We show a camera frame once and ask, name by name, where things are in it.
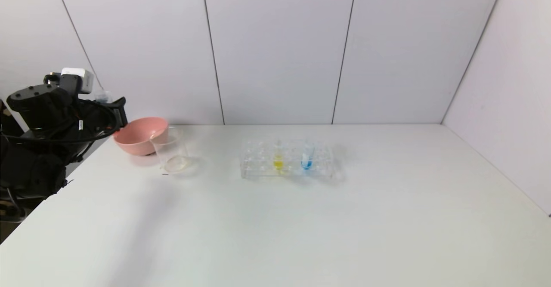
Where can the pink plastic bowl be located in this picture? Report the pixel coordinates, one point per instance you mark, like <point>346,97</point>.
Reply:
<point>137,138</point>

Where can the clear plastic beaker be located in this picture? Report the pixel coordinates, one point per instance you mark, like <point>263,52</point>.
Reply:
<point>172,155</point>

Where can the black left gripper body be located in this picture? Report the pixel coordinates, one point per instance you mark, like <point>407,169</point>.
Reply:
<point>122,111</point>

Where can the test tube with blue pigment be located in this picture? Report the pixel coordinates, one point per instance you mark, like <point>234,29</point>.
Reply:
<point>306,164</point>

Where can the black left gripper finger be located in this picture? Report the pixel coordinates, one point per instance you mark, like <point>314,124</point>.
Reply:
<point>119,112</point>

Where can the black and orange left arm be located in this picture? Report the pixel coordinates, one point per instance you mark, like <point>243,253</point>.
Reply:
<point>30,171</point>

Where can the test tube with yellow pigment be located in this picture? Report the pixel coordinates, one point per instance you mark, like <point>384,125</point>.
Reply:
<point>278,164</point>

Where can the test tube with red pigment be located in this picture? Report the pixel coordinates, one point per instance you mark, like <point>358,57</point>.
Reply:
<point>103,97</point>

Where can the clear acrylic test tube rack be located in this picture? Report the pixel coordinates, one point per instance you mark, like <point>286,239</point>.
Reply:
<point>320,166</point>

